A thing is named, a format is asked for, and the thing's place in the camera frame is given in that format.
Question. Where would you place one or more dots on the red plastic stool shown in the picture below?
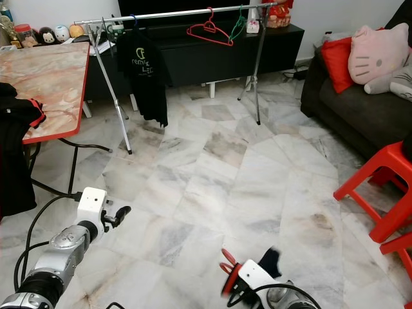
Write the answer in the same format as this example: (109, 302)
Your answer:
(398, 243)
(386, 161)

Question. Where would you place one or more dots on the black power strip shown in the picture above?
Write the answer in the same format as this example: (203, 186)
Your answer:
(300, 73)

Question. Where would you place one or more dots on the blue clothes hanger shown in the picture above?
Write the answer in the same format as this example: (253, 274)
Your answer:
(135, 21)

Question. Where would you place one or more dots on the white patterned side table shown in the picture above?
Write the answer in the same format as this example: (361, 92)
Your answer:
(335, 37)

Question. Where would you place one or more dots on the green plastic clothes hanger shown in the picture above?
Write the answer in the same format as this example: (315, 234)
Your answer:
(238, 23)

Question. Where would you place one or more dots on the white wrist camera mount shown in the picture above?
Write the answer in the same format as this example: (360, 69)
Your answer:
(254, 277)
(93, 206)

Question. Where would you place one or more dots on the gold trophy ornament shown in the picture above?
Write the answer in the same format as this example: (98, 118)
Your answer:
(11, 33)

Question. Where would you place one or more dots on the black TV cabinet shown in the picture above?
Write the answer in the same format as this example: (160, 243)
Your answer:
(212, 58)

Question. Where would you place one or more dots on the small white bottle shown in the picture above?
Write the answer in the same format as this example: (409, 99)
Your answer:
(252, 24)

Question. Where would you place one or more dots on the grey Totoro plush pillow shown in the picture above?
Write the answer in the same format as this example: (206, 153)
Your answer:
(393, 82)

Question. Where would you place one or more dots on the navy garment with red stripe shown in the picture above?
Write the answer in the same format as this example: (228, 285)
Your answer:
(269, 261)

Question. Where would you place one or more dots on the dark grey fabric sofa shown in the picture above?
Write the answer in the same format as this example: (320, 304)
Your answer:
(354, 116)

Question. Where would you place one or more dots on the red cushion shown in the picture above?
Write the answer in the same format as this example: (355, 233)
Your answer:
(337, 64)

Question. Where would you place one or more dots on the white round toy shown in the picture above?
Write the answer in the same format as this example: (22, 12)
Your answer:
(62, 33)

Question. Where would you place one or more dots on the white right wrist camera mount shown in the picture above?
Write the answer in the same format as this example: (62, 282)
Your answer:
(254, 277)

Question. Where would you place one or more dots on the black round plush toy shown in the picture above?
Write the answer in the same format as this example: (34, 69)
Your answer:
(46, 37)

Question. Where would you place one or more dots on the black jacket with red trim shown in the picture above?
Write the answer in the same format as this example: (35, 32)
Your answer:
(19, 148)

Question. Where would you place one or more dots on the silver metal clothes rack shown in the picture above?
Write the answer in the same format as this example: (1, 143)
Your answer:
(167, 15)

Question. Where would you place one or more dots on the red lid jar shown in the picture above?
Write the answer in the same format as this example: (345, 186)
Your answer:
(24, 37)

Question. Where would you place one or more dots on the red gold figurine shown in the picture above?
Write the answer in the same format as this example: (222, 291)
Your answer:
(278, 13)

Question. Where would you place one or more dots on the pink cat face pillow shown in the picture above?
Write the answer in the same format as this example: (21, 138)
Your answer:
(376, 55)

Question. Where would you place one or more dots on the black television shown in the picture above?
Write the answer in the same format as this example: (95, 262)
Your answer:
(187, 5)

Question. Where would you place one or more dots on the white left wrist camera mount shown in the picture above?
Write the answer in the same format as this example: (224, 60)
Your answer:
(93, 206)

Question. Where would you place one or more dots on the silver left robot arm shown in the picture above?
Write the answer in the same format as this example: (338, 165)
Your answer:
(61, 257)

